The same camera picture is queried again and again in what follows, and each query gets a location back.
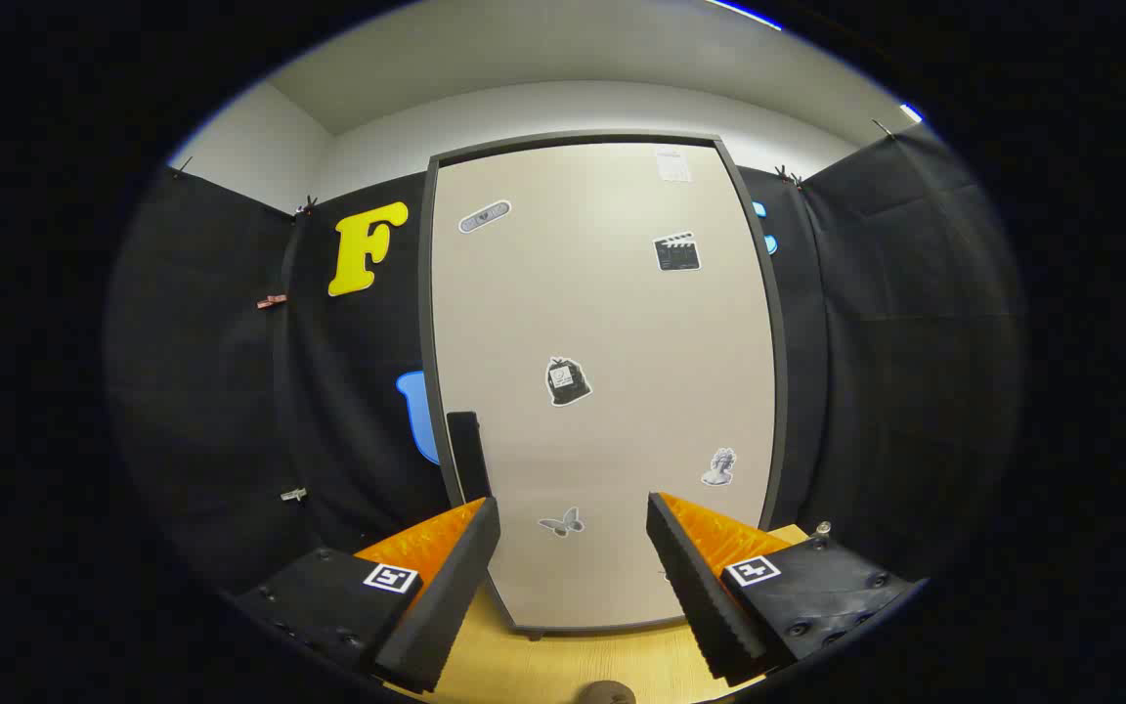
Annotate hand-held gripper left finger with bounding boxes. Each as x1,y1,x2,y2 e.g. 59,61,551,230
229,496,503,695

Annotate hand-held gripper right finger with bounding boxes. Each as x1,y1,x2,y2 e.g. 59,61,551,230
646,491,924,687

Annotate beige shoe cabinet door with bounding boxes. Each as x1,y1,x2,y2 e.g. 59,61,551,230
431,142,777,632

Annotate grey shoe cabinet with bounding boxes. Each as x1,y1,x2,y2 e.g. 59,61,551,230
418,130,789,642

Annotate black backdrop cloth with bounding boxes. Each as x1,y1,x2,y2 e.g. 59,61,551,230
104,122,1028,627

